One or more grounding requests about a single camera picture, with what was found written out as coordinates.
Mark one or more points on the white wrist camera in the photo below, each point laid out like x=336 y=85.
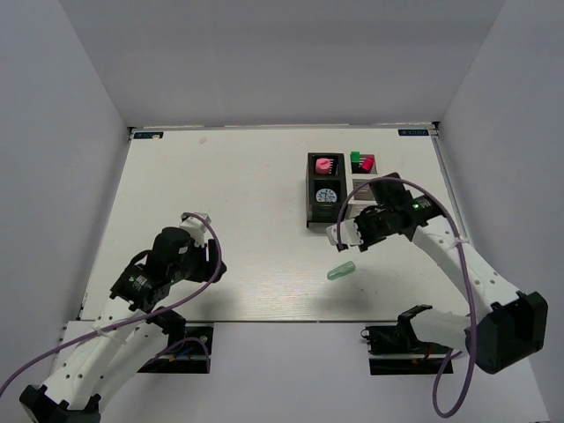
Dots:
x=344 y=235
x=196 y=225

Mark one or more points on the left blue table label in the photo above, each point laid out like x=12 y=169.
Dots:
x=148 y=135

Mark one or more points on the blue table label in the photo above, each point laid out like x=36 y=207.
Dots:
x=413 y=133
x=148 y=135

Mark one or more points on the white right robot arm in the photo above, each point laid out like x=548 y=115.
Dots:
x=503 y=325

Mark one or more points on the pink cap black highlighter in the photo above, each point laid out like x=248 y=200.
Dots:
x=367 y=165

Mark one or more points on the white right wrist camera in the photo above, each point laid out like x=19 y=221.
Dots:
x=344 y=235

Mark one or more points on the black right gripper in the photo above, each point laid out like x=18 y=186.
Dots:
x=359 y=220

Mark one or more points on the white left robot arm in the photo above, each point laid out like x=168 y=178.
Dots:
x=132 y=330

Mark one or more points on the white slotted organizer container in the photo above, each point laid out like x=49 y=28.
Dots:
x=354 y=178

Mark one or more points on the right blue table label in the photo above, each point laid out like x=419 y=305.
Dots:
x=413 y=133

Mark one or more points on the black organizer container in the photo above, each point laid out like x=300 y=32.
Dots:
x=325 y=187

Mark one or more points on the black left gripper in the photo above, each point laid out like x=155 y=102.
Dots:
x=207 y=266

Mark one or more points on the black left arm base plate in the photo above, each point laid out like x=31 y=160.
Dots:
x=186 y=354

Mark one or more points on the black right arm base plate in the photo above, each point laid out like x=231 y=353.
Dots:
x=389 y=354

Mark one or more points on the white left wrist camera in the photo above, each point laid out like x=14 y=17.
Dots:
x=196 y=225

